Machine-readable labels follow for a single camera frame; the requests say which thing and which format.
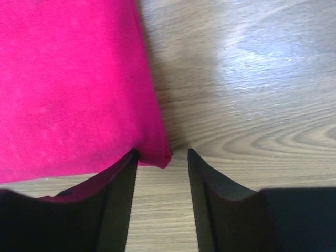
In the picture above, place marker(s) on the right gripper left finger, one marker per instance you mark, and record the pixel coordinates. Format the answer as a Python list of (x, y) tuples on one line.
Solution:
[(91, 216)]

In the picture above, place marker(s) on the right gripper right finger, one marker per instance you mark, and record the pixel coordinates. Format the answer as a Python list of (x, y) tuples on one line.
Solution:
[(231, 217)]

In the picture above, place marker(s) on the red t shirt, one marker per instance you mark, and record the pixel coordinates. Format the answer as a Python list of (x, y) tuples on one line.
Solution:
[(76, 89)]

